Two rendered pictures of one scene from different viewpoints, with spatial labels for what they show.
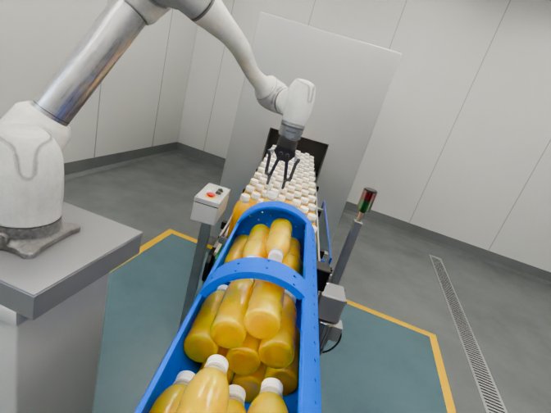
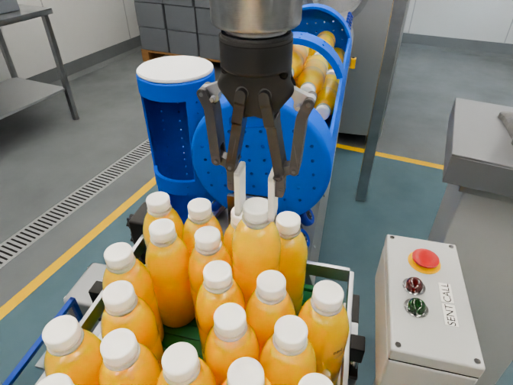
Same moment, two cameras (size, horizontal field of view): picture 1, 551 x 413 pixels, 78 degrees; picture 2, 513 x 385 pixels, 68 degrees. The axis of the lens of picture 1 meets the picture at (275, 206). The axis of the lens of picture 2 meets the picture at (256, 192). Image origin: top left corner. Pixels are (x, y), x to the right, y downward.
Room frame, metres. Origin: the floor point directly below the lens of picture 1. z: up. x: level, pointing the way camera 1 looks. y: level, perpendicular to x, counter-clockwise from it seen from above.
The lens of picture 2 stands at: (1.70, 0.12, 1.50)
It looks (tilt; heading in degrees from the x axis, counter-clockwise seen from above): 36 degrees down; 194
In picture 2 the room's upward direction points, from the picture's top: straight up
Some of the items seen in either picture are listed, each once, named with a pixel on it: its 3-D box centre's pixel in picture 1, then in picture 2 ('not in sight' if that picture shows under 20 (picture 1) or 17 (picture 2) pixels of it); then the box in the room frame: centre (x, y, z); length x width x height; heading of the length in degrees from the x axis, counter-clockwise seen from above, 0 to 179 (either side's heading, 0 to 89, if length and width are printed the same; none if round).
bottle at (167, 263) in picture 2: not in sight; (171, 276); (1.31, -0.12, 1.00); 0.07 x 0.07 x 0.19
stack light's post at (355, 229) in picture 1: (321, 315); not in sight; (1.51, -0.39, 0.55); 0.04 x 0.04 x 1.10; 0
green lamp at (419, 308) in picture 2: not in sight; (417, 305); (1.36, 0.24, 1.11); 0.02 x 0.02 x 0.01
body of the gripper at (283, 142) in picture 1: (285, 149); (256, 73); (1.31, 0.02, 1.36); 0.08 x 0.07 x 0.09; 90
